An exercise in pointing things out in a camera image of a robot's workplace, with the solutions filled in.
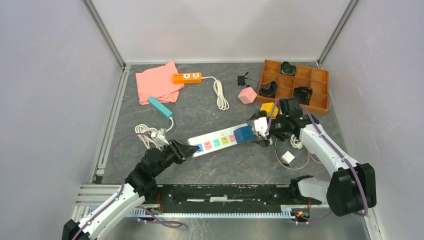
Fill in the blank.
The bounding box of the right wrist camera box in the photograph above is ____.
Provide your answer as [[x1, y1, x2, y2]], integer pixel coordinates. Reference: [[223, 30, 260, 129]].
[[252, 116, 268, 137]]

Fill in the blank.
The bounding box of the white cord of teal strip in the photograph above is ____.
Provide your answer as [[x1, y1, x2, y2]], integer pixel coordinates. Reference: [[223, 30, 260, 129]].
[[135, 117, 175, 150]]

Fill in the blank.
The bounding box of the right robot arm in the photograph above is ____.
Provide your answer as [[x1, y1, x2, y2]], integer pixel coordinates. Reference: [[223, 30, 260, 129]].
[[247, 97, 377, 217]]

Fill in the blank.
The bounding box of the white multicolour power strip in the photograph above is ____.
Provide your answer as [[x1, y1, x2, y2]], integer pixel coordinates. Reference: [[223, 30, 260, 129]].
[[187, 123, 248, 158]]

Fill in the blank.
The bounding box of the white power strip right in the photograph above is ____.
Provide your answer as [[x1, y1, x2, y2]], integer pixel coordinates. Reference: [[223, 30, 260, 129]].
[[290, 134, 304, 150]]

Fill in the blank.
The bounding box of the pink cloth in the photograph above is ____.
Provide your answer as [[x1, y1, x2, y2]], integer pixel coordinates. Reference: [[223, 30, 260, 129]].
[[135, 61, 185, 105]]

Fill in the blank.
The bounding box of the small white charger cube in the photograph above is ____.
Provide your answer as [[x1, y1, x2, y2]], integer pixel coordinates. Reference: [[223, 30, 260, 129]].
[[281, 151, 295, 166]]

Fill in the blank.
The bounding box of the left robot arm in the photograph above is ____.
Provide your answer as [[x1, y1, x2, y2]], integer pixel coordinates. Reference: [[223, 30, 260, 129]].
[[61, 139, 200, 240]]

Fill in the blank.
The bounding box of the blue yellow coiled item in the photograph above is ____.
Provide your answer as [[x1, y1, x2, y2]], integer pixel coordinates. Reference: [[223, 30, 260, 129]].
[[280, 61, 297, 76]]

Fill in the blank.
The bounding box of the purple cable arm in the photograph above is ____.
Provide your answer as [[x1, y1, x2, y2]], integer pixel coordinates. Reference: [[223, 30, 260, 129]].
[[71, 133, 153, 240], [264, 97, 369, 224]]

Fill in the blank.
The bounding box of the pink cube plug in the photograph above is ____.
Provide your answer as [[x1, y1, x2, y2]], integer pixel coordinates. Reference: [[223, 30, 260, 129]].
[[237, 86, 257, 105]]

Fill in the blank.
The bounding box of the black charger plug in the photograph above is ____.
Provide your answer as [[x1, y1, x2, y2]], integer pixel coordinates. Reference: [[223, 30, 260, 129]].
[[237, 71, 250, 87]]

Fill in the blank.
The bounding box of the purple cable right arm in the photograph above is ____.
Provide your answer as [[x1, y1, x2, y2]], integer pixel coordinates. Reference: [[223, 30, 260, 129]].
[[264, 97, 369, 224]]

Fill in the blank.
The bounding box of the black coiled strap right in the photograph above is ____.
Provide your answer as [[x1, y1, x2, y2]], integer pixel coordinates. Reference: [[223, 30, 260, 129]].
[[292, 86, 314, 106]]

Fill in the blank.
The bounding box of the white cord of orange strip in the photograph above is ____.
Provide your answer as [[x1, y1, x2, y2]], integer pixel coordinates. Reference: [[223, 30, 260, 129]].
[[202, 76, 230, 111]]

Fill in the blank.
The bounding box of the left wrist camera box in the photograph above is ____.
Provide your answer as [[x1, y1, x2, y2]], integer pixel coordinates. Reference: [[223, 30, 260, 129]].
[[150, 128, 169, 148]]

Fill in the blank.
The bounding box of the black coiled strap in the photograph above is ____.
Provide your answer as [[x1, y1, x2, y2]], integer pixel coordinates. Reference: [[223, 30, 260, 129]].
[[292, 86, 314, 106], [258, 80, 279, 99]]

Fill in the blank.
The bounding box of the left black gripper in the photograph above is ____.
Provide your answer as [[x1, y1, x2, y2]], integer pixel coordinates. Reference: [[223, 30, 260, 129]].
[[152, 137, 199, 177]]

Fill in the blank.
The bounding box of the teal power strip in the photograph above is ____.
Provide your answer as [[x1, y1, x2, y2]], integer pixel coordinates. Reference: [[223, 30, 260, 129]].
[[147, 96, 174, 119]]

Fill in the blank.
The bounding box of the orange power strip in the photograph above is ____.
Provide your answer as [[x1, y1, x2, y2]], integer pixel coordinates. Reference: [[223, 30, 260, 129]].
[[172, 72, 203, 84]]

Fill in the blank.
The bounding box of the yellow cube plug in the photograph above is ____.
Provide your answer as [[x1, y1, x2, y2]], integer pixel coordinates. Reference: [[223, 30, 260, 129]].
[[260, 102, 279, 119]]

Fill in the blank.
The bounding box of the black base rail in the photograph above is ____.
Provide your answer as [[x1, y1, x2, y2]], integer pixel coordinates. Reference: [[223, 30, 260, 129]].
[[145, 184, 320, 214]]

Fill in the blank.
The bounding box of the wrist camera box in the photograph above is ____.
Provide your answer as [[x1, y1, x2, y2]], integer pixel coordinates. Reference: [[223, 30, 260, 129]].
[[150, 128, 169, 148], [252, 116, 268, 137]]

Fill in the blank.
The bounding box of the blue cube plug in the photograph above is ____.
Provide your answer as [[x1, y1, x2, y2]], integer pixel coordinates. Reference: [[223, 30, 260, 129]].
[[233, 125, 255, 144]]

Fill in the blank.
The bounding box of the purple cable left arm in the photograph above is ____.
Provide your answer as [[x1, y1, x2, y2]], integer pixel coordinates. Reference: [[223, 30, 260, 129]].
[[71, 133, 153, 240]]

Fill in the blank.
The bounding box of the black coiled strap left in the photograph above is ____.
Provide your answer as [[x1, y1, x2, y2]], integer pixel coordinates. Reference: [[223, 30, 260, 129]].
[[258, 80, 279, 99]]

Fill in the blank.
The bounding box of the orange wooden divided tray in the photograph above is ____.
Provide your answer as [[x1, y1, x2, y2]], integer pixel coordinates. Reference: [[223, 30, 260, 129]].
[[256, 59, 330, 115]]

